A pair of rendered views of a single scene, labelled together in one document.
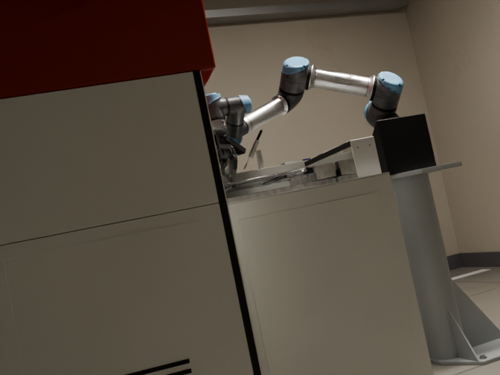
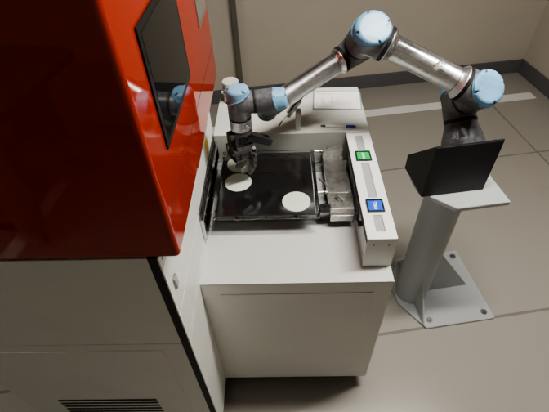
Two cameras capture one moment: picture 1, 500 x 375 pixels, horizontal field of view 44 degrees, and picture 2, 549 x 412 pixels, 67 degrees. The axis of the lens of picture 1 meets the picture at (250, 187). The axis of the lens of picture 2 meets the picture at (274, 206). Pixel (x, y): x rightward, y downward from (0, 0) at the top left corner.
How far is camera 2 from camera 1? 1.82 m
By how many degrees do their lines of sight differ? 50
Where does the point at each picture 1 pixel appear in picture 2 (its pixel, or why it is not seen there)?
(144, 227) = (107, 349)
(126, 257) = (94, 361)
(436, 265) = (430, 257)
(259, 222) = (241, 298)
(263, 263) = (241, 319)
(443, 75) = not seen: outside the picture
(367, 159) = (380, 254)
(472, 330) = (439, 281)
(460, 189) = not seen: outside the picture
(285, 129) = not seen: outside the picture
